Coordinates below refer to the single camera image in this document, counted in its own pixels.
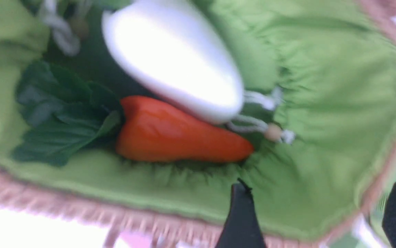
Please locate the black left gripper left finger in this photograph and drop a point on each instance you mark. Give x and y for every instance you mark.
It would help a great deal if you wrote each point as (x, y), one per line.
(241, 228)

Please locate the white toy radish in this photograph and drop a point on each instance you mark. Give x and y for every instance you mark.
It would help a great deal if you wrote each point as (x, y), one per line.
(173, 51)

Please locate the orange toy carrot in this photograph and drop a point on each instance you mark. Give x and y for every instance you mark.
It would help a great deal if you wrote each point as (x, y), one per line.
(67, 115)

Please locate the pink foam cube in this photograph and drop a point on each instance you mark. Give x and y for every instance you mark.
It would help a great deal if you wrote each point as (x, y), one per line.
(135, 240)

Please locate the woven wicker basket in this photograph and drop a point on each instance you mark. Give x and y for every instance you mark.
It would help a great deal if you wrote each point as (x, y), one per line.
(319, 108)

